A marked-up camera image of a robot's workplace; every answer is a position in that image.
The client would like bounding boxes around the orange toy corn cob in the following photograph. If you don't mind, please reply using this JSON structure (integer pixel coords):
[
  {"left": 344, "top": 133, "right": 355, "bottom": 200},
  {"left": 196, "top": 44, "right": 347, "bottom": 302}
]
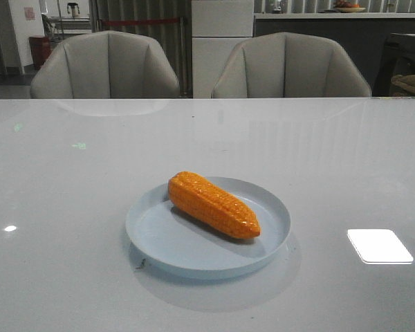
[{"left": 167, "top": 172, "right": 261, "bottom": 239}]

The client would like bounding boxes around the light blue round plate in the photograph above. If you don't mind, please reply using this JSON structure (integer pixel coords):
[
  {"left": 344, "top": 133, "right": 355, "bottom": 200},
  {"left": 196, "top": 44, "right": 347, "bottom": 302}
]
[{"left": 125, "top": 176, "right": 291, "bottom": 280}]

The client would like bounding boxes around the right grey upholstered chair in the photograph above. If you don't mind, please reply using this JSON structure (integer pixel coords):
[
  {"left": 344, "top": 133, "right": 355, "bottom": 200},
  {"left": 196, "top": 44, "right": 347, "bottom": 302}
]
[{"left": 211, "top": 32, "right": 371, "bottom": 98}]

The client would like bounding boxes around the grey upholstered chair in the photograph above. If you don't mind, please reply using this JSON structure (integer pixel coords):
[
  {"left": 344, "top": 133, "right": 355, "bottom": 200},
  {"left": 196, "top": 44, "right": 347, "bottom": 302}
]
[
  {"left": 211, "top": 32, "right": 371, "bottom": 98},
  {"left": 30, "top": 30, "right": 180, "bottom": 99}
]

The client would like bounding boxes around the white cabinet with drawers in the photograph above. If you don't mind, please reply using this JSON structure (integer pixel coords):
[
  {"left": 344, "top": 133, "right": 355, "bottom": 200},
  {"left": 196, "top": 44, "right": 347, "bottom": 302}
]
[{"left": 191, "top": 1, "right": 254, "bottom": 98}]

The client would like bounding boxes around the left grey upholstered chair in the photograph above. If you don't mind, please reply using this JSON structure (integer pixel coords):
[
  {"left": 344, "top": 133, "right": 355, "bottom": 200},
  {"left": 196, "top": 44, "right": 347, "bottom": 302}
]
[{"left": 30, "top": 30, "right": 180, "bottom": 99}]

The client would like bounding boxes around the red barrier belt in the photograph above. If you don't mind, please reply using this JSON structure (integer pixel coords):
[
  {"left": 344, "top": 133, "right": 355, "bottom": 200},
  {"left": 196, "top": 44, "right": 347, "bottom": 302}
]
[{"left": 100, "top": 17, "right": 181, "bottom": 26}]

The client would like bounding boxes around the grey counter with white top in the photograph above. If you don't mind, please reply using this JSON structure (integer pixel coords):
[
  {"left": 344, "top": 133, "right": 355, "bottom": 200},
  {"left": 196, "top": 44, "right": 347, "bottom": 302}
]
[{"left": 254, "top": 12, "right": 415, "bottom": 90}]

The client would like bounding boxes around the red trash bin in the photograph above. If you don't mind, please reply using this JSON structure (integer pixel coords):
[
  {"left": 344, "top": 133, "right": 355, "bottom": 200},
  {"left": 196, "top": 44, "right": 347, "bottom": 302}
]
[{"left": 29, "top": 36, "right": 51, "bottom": 70}]

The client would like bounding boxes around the fruit bowl on counter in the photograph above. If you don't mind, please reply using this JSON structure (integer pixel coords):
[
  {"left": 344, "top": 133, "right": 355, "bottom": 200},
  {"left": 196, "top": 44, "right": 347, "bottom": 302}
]
[{"left": 333, "top": 0, "right": 365, "bottom": 13}]

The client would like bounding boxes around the tan cushioned seat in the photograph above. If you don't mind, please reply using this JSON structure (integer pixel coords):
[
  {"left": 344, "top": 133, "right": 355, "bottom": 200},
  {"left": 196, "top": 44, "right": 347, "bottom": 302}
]
[{"left": 391, "top": 75, "right": 415, "bottom": 95}]

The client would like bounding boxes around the dark side table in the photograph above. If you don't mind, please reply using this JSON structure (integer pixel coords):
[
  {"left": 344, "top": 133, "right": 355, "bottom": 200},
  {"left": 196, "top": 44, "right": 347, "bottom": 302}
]
[{"left": 372, "top": 33, "right": 415, "bottom": 96}]

